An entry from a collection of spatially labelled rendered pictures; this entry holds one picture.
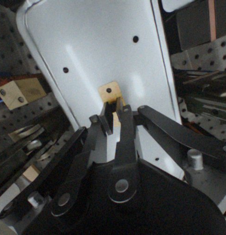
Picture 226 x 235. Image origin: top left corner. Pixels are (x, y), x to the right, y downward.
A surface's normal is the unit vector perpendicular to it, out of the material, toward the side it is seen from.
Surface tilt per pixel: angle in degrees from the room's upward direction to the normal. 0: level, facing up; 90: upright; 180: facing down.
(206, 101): 78
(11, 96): 0
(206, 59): 0
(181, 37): 0
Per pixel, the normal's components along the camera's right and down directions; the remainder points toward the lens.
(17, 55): -0.03, 0.38
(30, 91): 0.93, -0.33
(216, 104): -0.92, 0.39
